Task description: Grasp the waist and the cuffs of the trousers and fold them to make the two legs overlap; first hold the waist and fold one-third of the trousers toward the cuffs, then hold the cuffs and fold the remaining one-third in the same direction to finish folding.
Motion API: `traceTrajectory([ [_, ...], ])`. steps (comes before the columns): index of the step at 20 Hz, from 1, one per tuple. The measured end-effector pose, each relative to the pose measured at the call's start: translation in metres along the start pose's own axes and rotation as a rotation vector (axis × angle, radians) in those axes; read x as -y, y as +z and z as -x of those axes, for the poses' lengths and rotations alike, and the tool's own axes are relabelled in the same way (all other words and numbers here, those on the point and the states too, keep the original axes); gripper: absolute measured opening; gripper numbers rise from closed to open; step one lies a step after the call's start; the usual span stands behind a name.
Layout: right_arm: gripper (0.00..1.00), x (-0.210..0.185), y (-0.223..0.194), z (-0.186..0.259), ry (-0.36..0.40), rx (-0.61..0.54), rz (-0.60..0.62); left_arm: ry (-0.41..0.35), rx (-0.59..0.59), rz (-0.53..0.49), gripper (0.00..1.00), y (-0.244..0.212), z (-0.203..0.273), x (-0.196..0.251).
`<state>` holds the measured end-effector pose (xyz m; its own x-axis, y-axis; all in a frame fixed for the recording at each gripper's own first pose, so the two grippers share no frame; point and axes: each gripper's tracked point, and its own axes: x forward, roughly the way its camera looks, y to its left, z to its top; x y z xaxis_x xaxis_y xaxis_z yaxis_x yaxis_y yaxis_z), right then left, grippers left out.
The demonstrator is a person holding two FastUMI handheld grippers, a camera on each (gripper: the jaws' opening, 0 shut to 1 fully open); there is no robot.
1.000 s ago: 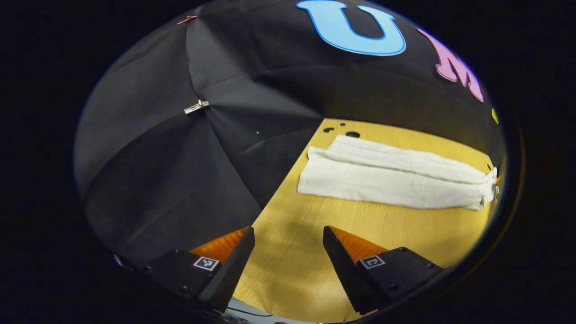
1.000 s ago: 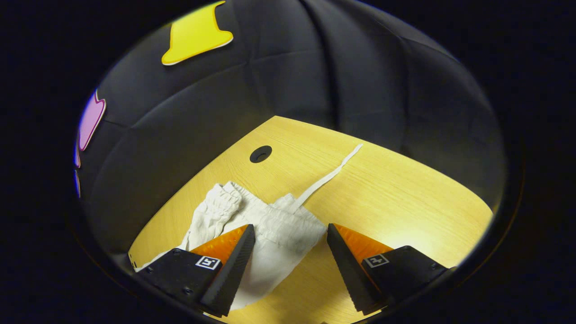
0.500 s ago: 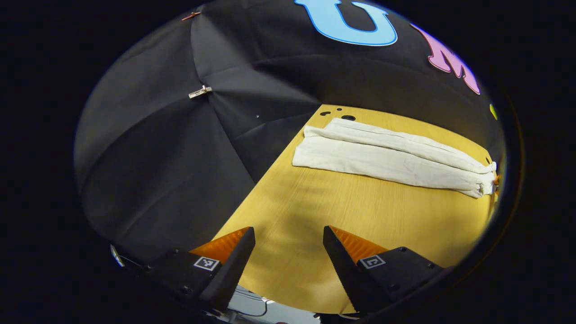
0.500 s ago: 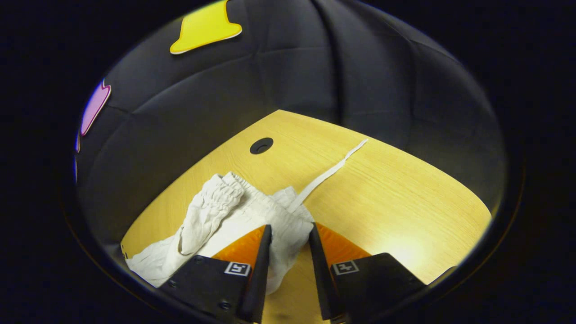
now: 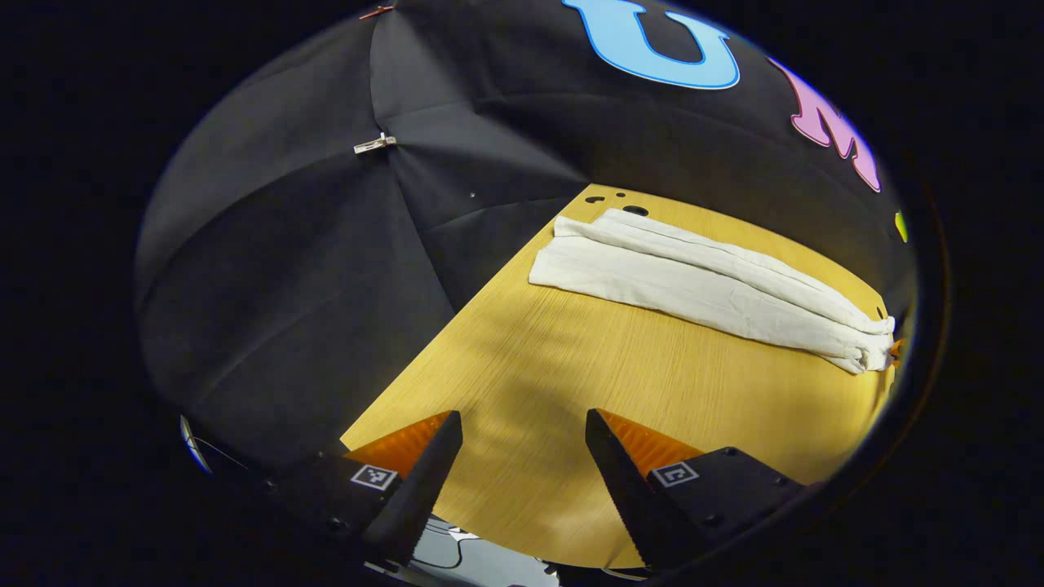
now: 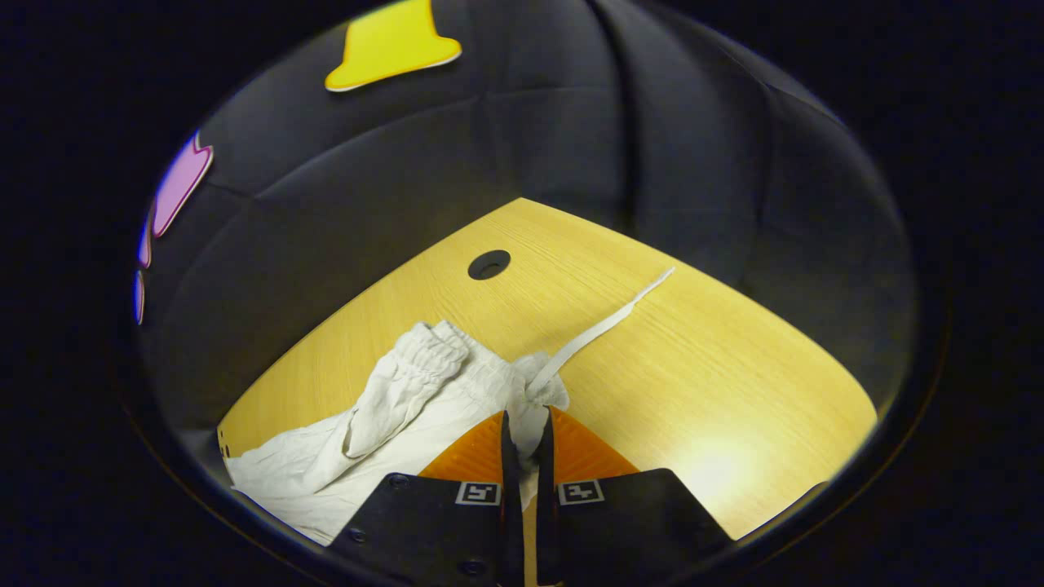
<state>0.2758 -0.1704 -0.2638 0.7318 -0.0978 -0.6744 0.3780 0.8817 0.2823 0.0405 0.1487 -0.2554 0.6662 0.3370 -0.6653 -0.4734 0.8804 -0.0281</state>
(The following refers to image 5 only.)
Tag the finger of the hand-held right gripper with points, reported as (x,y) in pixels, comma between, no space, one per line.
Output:
(896,350)

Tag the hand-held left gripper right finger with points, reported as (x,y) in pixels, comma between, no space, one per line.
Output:
(624,497)

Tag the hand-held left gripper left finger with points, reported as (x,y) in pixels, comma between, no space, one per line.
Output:
(420,497)

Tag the white jeans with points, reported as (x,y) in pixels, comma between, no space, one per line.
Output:
(677,285)

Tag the black backdrop cloth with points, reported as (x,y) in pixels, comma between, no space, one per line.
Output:
(285,285)

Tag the silver metal clip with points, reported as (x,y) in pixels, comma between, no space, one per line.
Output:
(375,144)

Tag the red clip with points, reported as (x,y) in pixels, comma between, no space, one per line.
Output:
(376,11)

